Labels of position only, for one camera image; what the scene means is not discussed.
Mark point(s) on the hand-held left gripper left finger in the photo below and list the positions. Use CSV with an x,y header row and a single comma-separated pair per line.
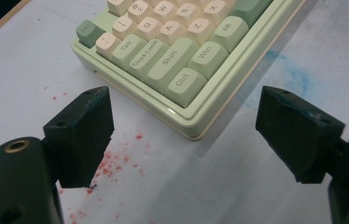
x,y
82,140

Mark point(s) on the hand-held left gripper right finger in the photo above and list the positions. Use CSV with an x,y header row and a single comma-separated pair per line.
x,y
300,137

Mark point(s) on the green and cream keyboard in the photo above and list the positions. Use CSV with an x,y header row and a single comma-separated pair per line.
x,y
178,56

